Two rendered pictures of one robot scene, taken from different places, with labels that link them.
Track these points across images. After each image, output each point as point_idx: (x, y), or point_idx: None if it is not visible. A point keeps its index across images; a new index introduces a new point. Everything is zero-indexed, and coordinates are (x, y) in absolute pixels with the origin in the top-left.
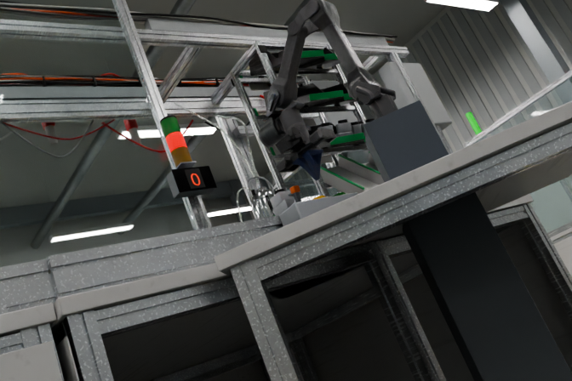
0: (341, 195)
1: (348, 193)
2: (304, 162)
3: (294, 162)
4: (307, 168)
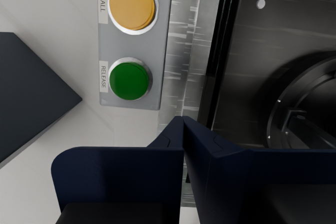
0: (98, 54)
1: (99, 79)
2: (215, 158)
3: (325, 149)
4: (203, 137)
